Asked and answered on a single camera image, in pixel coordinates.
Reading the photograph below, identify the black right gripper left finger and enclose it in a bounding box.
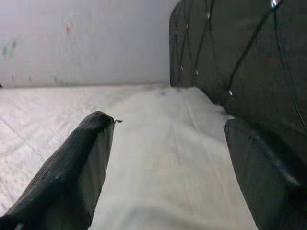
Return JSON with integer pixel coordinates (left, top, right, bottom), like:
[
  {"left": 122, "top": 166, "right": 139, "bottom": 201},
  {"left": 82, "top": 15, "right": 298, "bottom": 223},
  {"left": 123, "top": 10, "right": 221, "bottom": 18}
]
[{"left": 0, "top": 110, "right": 116, "bottom": 230}]

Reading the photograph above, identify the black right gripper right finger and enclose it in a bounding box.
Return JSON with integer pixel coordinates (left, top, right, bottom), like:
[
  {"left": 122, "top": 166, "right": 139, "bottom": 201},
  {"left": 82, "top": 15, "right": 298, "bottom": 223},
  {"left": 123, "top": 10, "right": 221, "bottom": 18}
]
[{"left": 224, "top": 119, "right": 307, "bottom": 230}]

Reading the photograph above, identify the white pillow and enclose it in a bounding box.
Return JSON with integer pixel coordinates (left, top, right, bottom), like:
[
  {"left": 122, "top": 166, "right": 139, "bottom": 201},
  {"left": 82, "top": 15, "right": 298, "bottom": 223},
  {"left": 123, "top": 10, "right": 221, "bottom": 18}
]
[{"left": 90, "top": 86, "right": 259, "bottom": 230}]

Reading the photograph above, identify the beige quilted mattress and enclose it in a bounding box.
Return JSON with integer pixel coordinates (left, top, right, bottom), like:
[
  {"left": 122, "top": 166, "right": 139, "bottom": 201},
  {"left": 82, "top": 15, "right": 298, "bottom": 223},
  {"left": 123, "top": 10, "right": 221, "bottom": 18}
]
[{"left": 0, "top": 84, "right": 176, "bottom": 218}]

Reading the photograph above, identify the black tufted headboard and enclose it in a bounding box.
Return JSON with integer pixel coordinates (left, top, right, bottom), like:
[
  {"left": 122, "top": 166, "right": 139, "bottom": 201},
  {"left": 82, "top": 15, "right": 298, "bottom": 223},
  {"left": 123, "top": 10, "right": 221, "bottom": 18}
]
[{"left": 168, "top": 0, "right": 307, "bottom": 139}]

